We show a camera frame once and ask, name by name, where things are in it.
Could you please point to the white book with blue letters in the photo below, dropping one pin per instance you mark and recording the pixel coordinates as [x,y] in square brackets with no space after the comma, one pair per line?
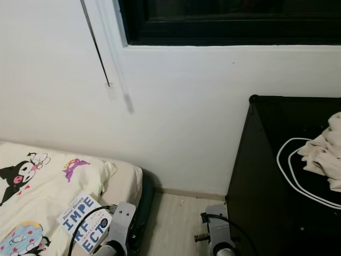
[82,218]

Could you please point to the black wardrobe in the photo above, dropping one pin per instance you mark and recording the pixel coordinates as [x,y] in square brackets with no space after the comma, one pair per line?
[261,181]

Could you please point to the cream cartoon print blanket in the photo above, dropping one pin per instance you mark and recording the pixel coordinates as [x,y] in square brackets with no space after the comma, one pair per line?
[48,186]

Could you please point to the crumpled beige cloth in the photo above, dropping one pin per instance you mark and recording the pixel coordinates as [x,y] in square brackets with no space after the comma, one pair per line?
[325,154]

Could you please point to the dark window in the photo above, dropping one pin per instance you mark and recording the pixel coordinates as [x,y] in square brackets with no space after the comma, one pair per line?
[229,18]

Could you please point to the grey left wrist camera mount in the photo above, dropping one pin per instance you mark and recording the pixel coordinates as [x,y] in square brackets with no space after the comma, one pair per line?
[122,223]

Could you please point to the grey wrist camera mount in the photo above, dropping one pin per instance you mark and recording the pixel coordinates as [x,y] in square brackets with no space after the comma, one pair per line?
[122,223]
[218,226]

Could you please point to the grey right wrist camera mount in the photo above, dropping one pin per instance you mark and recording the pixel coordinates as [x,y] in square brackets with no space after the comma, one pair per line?
[218,226]

